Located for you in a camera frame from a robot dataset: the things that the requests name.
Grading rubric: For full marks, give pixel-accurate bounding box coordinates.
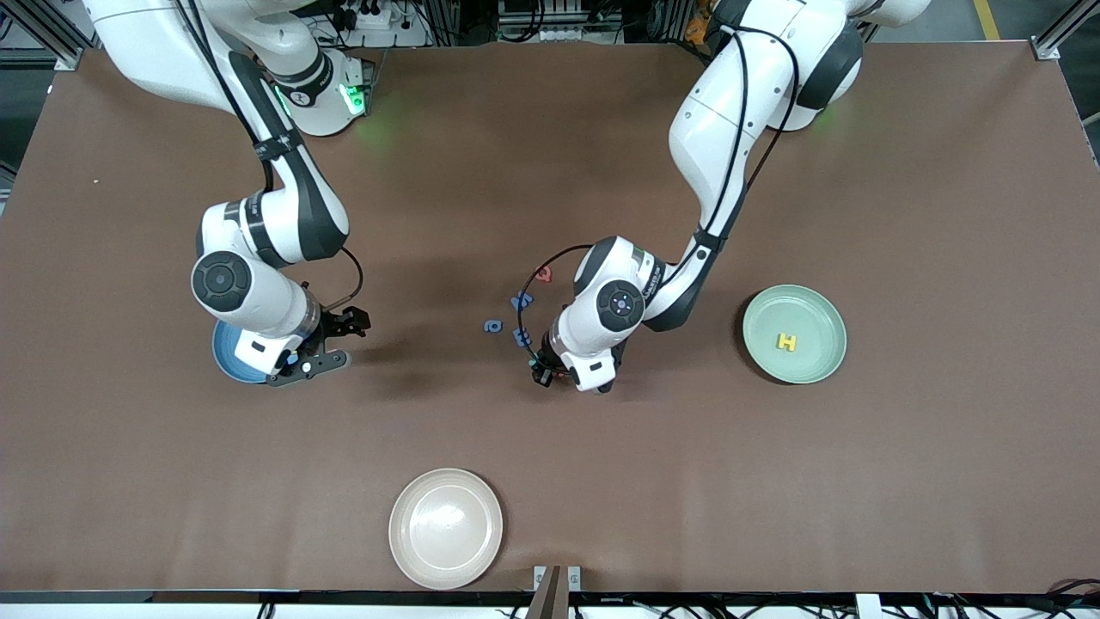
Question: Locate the brown table cover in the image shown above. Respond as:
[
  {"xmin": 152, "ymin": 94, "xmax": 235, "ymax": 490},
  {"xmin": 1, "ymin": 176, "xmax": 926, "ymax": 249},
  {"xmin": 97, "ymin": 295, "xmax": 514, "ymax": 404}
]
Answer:
[{"xmin": 0, "ymin": 41, "xmax": 1100, "ymax": 594}]

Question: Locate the aluminium frame profile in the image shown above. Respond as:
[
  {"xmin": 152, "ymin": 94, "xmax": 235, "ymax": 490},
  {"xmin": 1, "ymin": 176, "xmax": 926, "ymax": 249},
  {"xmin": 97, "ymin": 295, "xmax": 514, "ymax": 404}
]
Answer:
[
  {"xmin": 0, "ymin": 0, "xmax": 117, "ymax": 71},
  {"xmin": 1031, "ymin": 0, "xmax": 1100, "ymax": 61}
]

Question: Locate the beige plate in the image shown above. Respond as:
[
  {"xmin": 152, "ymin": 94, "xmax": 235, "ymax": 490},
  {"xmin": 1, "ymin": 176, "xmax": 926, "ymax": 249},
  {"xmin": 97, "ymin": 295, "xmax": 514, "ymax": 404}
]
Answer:
[{"xmin": 388, "ymin": 468, "xmax": 504, "ymax": 591}]

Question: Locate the white power strip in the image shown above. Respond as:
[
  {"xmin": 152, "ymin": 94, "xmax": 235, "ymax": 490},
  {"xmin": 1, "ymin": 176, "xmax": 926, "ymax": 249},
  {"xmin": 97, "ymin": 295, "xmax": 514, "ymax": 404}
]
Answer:
[{"xmin": 339, "ymin": 4, "xmax": 405, "ymax": 31}]

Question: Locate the black equipment rack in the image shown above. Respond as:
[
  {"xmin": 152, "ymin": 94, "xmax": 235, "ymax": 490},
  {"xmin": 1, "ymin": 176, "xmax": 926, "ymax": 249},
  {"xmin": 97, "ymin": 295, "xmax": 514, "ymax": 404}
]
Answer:
[{"xmin": 494, "ymin": 0, "xmax": 624, "ymax": 44}]

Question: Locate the white table edge rail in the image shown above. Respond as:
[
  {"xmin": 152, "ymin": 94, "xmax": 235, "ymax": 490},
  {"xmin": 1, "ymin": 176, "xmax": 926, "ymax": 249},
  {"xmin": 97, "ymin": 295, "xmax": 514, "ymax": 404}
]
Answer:
[{"xmin": 0, "ymin": 590, "xmax": 1100, "ymax": 619}]

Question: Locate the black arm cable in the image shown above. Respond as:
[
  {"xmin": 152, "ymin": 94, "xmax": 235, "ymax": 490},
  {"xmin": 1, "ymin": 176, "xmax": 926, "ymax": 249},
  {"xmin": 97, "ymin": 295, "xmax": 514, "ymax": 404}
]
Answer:
[
  {"xmin": 172, "ymin": 0, "xmax": 365, "ymax": 310},
  {"xmin": 516, "ymin": 21, "xmax": 804, "ymax": 362}
]

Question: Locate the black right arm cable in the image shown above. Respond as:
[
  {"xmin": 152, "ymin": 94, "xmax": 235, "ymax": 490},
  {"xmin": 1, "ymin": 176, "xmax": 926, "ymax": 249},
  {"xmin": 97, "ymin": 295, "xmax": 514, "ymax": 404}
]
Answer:
[{"xmin": 172, "ymin": 0, "xmax": 365, "ymax": 310}]

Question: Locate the blue plate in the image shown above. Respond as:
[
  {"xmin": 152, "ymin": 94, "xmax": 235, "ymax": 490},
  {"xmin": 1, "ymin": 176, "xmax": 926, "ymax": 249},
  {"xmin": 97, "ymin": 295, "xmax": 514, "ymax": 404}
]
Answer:
[{"xmin": 212, "ymin": 320, "xmax": 280, "ymax": 385}]

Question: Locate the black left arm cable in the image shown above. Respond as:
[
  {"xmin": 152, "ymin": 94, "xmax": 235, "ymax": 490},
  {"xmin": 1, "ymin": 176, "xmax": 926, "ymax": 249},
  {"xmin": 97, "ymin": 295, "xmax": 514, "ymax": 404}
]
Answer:
[{"xmin": 516, "ymin": 21, "xmax": 804, "ymax": 362}]

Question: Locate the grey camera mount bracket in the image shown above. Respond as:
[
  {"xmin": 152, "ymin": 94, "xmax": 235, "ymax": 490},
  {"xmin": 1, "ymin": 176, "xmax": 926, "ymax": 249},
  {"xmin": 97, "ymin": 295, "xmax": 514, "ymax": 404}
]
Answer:
[{"xmin": 533, "ymin": 565, "xmax": 582, "ymax": 619}]

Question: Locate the light green plate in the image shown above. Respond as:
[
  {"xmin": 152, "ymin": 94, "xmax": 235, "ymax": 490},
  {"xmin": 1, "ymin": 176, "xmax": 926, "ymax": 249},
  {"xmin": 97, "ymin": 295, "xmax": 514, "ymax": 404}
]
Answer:
[{"xmin": 742, "ymin": 285, "xmax": 848, "ymax": 385}]

